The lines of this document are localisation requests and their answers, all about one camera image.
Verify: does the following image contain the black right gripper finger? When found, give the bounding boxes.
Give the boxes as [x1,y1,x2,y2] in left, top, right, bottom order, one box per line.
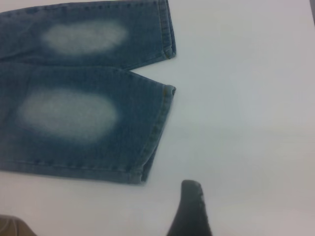
[166,179,213,236]

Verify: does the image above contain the blue denim pants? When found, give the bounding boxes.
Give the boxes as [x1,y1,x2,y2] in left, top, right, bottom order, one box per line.
[0,0,177,186]

